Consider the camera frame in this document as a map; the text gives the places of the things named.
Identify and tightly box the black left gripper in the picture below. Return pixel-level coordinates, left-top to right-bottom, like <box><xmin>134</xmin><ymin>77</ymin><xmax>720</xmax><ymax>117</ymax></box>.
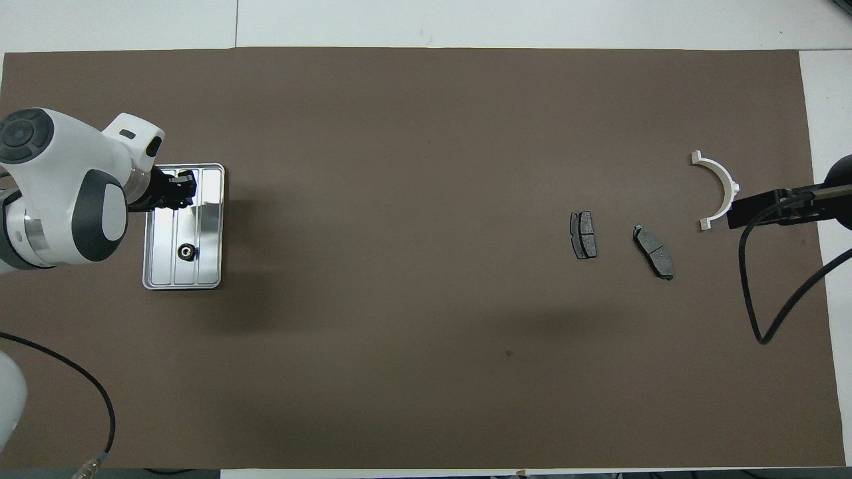
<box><xmin>130</xmin><ymin>166</ymin><xmax>197</xmax><ymax>212</ymax></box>

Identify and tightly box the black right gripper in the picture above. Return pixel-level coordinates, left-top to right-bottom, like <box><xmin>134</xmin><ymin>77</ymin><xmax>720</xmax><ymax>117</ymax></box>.
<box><xmin>727</xmin><ymin>154</ymin><xmax>852</xmax><ymax>230</ymax></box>

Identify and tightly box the silver metal tray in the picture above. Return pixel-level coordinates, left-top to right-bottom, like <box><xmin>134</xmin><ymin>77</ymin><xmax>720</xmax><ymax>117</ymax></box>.
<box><xmin>142</xmin><ymin>163</ymin><xmax>226</xmax><ymax>291</ymax></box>

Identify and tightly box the dark curved brake pad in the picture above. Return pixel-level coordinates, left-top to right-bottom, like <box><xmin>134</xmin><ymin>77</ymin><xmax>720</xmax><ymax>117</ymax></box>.
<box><xmin>632</xmin><ymin>225</ymin><xmax>674</xmax><ymax>281</ymax></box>

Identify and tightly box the dark rectangular brake pad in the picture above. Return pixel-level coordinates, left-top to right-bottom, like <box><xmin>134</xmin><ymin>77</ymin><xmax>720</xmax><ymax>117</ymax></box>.
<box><xmin>570</xmin><ymin>211</ymin><xmax>598</xmax><ymax>260</ymax></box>

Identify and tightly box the brown table mat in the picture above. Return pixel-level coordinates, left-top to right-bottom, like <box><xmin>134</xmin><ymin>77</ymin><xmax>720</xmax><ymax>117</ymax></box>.
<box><xmin>0</xmin><ymin>47</ymin><xmax>846</xmax><ymax>470</ymax></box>

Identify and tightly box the white curved plastic bracket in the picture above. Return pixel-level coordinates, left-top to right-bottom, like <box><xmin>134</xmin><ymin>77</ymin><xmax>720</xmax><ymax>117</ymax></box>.
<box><xmin>691</xmin><ymin>150</ymin><xmax>741</xmax><ymax>232</ymax></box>

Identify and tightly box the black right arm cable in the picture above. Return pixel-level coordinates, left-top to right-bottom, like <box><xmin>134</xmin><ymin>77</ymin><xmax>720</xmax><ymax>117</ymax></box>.
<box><xmin>740</xmin><ymin>190</ymin><xmax>852</xmax><ymax>345</ymax></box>

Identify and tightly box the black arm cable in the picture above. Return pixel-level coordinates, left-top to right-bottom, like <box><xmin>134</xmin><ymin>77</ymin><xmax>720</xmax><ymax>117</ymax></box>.
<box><xmin>0</xmin><ymin>331</ymin><xmax>117</xmax><ymax>479</ymax></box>
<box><xmin>740</xmin><ymin>190</ymin><xmax>852</xmax><ymax>345</ymax></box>

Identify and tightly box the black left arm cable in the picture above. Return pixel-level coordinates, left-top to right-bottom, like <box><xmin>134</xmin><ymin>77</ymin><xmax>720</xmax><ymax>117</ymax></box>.
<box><xmin>0</xmin><ymin>331</ymin><xmax>117</xmax><ymax>479</ymax></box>

